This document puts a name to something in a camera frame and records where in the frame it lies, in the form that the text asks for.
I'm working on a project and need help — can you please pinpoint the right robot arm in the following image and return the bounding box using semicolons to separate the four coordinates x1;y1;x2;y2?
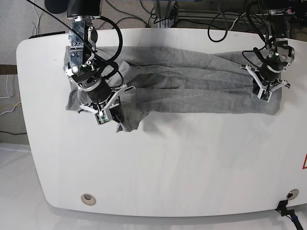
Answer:
64;0;132;125

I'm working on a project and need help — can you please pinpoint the table grommet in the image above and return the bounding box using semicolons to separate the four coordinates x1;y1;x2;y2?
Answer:
286;189;299;200
81;194;96;206

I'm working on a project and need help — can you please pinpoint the black clamp with cable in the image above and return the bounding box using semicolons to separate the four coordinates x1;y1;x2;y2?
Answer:
275;200;303;230

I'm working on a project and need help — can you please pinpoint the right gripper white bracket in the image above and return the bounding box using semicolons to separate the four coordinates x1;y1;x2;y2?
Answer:
78;84;136;125

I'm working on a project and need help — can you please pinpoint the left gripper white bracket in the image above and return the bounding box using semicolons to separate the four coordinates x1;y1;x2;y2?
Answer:
240;62;292;102

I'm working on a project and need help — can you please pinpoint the red warning triangle sticker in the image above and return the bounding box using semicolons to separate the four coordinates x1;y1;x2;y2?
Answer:
302;154;307;169

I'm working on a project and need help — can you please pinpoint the aluminium frame behind table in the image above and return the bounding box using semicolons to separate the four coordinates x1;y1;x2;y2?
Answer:
151;0;251;30

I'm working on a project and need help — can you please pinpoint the grey t-shirt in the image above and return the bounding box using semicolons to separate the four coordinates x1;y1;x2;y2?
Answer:
62;45;283;134

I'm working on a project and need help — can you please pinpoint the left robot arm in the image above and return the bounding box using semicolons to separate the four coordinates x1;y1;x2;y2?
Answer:
240;0;295;102

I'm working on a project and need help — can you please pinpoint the left table grommet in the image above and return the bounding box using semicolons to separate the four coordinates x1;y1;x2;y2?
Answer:
81;194;96;206

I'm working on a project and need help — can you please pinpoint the right table grommet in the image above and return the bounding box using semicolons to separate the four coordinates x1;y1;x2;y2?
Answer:
286;189;299;200

